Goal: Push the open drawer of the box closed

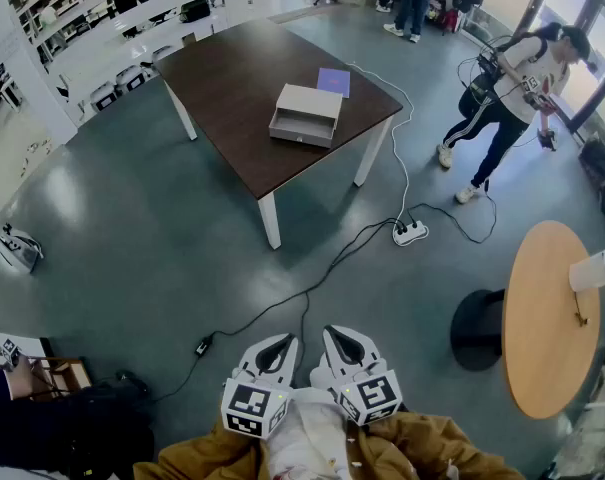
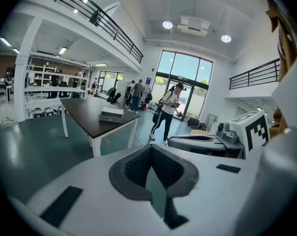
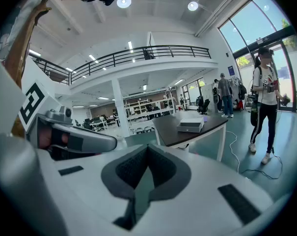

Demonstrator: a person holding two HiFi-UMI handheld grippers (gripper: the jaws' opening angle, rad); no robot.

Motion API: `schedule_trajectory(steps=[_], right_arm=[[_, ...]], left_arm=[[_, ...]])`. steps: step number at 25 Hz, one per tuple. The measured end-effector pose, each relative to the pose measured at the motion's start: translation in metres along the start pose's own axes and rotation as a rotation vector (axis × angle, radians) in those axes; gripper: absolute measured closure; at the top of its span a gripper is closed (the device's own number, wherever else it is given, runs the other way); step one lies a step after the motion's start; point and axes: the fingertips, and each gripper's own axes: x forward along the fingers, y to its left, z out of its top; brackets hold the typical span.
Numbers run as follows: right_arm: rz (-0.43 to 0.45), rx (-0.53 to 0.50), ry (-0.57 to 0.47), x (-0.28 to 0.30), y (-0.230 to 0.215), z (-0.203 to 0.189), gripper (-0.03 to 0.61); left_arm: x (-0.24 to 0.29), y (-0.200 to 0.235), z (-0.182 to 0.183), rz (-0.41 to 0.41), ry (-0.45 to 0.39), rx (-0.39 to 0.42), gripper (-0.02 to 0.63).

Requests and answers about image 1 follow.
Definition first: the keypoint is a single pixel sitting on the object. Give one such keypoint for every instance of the person's white shirt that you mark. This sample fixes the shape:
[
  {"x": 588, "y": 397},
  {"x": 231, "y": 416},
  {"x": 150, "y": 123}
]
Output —
[{"x": 307, "y": 438}]

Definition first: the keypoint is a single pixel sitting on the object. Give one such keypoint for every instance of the wooden shelf unit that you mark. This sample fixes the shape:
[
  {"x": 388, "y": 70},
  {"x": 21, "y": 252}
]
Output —
[{"x": 67, "y": 375}]

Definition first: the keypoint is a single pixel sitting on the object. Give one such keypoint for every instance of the white desk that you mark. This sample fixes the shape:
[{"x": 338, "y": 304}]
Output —
[{"x": 29, "y": 343}]

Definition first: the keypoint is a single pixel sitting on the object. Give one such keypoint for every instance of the small brass trinket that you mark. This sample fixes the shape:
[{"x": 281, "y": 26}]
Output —
[{"x": 581, "y": 319}]

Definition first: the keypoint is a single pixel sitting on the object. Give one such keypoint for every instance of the purple booklet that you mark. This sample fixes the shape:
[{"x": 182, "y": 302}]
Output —
[{"x": 334, "y": 82}]

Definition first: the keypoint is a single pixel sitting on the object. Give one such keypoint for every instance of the white power strip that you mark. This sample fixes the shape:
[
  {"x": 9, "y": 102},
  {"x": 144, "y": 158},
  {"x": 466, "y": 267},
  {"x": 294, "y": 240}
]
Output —
[{"x": 411, "y": 232}]

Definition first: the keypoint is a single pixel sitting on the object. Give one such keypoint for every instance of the person's right forearm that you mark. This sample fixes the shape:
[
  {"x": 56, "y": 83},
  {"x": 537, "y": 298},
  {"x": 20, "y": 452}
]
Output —
[{"x": 432, "y": 438}]

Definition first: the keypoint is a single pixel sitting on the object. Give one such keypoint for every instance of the white storage case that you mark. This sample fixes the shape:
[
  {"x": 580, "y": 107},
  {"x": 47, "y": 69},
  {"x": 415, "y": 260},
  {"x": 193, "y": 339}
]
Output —
[
  {"x": 162, "y": 54},
  {"x": 130, "y": 79},
  {"x": 103, "y": 95}
]

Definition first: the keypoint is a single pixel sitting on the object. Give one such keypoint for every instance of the person's left forearm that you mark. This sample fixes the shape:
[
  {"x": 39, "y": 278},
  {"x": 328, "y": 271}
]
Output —
[{"x": 202, "y": 453}]

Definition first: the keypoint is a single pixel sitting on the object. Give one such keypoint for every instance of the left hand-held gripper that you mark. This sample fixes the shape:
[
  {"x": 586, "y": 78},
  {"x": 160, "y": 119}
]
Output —
[{"x": 254, "y": 408}]

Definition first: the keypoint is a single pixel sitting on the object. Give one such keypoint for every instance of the white paper cup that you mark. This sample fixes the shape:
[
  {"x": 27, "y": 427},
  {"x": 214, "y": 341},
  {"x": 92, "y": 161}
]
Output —
[{"x": 589, "y": 270}]

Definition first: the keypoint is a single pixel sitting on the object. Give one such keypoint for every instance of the person in brown apron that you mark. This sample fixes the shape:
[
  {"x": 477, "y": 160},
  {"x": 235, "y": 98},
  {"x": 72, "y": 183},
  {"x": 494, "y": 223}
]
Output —
[{"x": 377, "y": 460}]

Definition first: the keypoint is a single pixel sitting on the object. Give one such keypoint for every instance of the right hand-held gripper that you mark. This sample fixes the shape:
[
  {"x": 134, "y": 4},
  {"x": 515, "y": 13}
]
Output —
[{"x": 372, "y": 398}]

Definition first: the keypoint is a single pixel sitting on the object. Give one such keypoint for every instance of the black power adapter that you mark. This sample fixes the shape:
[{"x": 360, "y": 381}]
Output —
[{"x": 204, "y": 345}]

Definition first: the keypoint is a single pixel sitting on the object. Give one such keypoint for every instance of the black round table base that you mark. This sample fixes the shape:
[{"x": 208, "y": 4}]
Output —
[{"x": 474, "y": 328}]

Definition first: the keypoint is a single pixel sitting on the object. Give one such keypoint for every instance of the white shelf rack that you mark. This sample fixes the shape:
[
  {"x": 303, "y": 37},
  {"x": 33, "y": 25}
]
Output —
[{"x": 132, "y": 15}]

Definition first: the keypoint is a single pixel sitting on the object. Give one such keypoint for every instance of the red bag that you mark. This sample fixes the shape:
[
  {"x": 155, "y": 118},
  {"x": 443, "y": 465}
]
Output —
[{"x": 450, "y": 19}]

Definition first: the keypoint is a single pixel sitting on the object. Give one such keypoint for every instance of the grey drawer box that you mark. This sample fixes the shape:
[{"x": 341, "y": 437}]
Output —
[{"x": 302, "y": 127}]

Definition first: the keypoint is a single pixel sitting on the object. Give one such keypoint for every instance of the dark brown table white legs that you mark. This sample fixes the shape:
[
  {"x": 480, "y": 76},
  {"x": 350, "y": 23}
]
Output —
[{"x": 242, "y": 98}]

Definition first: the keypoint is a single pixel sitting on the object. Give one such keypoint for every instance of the round wooden table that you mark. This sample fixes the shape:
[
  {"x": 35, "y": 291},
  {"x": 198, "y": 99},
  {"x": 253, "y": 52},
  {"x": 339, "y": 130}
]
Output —
[{"x": 542, "y": 318}]

